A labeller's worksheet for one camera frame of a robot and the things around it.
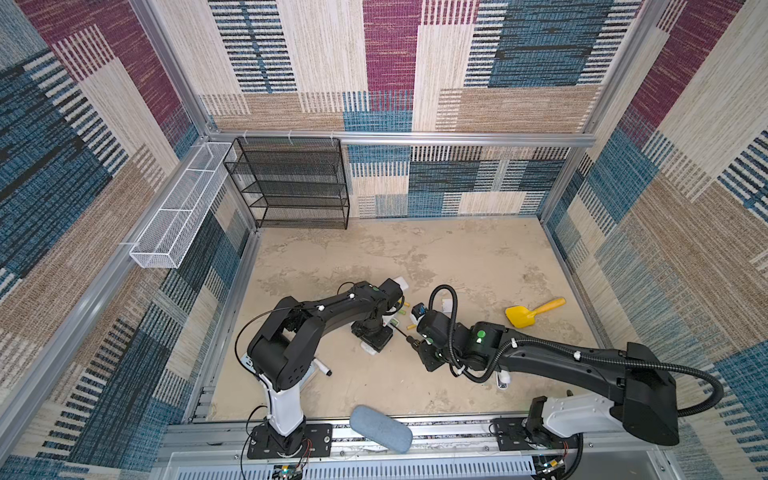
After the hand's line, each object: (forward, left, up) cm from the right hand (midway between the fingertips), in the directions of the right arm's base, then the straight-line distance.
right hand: (426, 353), depth 79 cm
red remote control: (+2, +15, -1) cm, 15 cm away
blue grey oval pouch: (-17, +10, -6) cm, 20 cm away
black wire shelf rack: (+62, +43, +9) cm, 76 cm away
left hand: (+8, +14, -8) cm, 18 cm away
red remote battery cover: (+19, -10, -9) cm, 23 cm away
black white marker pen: (0, +28, -6) cm, 29 cm away
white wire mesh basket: (+20, +61, +26) cm, 69 cm away
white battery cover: (+27, +4, -8) cm, 29 cm away
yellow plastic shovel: (+13, -32, -9) cm, 36 cm away
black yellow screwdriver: (+3, +3, -1) cm, 4 cm away
